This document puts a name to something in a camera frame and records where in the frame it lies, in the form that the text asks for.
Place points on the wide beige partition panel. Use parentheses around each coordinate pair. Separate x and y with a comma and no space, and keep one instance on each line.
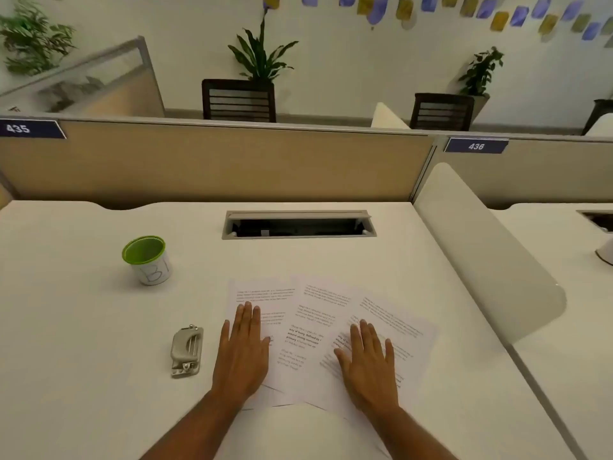
(215,162)

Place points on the green rimmed white cup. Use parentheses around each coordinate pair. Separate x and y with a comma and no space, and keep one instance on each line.
(153,273)

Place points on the person's right hand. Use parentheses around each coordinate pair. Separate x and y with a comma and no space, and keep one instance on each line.
(369,378)

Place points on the white cup with dark rim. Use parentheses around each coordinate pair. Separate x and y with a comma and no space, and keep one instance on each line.
(607,251)

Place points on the narrow beige partition panel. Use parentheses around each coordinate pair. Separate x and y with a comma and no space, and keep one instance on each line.
(550,177)

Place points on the neighbouring white desk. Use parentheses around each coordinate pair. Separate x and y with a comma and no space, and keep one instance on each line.
(574,354)

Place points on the grey metal hole punch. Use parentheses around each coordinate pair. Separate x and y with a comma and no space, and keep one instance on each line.
(187,347)

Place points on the glass topped beige partition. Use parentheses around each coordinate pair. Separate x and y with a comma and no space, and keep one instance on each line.
(129,95)

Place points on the person's left hand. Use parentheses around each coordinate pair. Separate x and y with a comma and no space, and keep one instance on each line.
(242,364)

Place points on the small leaf green plant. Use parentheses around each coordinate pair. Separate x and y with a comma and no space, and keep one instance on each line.
(481,71)

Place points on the beige side partition panel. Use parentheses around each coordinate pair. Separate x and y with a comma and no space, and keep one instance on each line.
(6,193)

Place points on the tall bushy green plant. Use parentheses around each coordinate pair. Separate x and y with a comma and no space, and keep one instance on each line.
(28,43)

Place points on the long leaf green plant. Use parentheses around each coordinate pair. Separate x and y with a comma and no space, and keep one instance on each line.
(261,62)

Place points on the blue number label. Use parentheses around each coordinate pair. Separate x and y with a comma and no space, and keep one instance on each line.
(28,129)
(476,146)

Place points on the beige planter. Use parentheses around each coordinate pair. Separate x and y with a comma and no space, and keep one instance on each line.
(480,107)

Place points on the white curved desk divider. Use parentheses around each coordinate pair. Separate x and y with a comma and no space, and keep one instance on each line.
(385,119)
(602,128)
(479,253)

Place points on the row of coloured wall stickers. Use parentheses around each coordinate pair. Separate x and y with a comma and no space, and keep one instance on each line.
(378,7)

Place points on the person's left forearm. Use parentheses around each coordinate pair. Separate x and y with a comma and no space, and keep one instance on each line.
(191,435)

